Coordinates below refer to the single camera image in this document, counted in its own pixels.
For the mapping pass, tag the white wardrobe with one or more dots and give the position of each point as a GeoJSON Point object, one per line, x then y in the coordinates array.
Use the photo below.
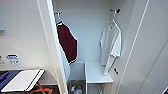
{"type": "Point", "coordinates": [88, 33]}

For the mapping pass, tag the brown storage box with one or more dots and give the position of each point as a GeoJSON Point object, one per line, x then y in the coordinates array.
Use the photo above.
{"type": "Point", "coordinates": [76, 87]}

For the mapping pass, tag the wall sign blue print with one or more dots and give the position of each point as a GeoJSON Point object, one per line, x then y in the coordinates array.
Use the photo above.
{"type": "Point", "coordinates": [13, 60]}

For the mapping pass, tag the white clothes hanger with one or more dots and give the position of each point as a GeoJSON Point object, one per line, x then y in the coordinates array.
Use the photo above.
{"type": "Point", "coordinates": [59, 19]}
{"type": "Point", "coordinates": [114, 22]}

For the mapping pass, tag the white bottle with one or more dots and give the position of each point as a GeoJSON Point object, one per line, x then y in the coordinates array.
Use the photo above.
{"type": "Point", "coordinates": [77, 90]}

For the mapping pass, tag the wall sign grey print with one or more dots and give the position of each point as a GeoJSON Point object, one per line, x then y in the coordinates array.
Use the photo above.
{"type": "Point", "coordinates": [1, 60]}

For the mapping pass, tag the small black door latch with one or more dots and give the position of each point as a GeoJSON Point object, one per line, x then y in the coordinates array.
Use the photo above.
{"type": "Point", "coordinates": [115, 70]}

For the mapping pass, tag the maroon jacket white sleeves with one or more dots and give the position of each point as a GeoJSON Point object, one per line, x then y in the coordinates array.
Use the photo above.
{"type": "Point", "coordinates": [67, 41]}

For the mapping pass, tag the blue cloth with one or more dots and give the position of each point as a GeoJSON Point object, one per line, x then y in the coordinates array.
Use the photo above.
{"type": "Point", "coordinates": [5, 77]}

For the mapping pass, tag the white t-shirt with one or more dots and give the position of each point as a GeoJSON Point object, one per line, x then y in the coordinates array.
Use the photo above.
{"type": "Point", "coordinates": [110, 46]}

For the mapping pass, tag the black wall hook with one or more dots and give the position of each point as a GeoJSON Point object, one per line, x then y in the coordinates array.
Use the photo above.
{"type": "Point", "coordinates": [57, 13]}
{"type": "Point", "coordinates": [115, 10]}

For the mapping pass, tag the white inner shelf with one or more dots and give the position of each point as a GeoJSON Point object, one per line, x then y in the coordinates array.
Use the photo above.
{"type": "Point", "coordinates": [96, 73]}

